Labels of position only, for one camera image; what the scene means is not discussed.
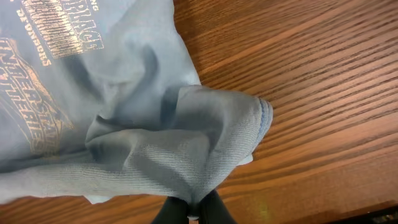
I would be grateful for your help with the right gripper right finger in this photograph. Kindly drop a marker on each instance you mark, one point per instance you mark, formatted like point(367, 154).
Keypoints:
point(213, 211)

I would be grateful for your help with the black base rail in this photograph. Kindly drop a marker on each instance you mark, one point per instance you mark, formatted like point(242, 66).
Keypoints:
point(384, 216)

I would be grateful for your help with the light blue printed t-shirt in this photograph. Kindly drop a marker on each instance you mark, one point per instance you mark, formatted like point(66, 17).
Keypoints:
point(101, 99)

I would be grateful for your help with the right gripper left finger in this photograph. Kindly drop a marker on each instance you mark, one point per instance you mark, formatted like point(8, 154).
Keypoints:
point(173, 211)

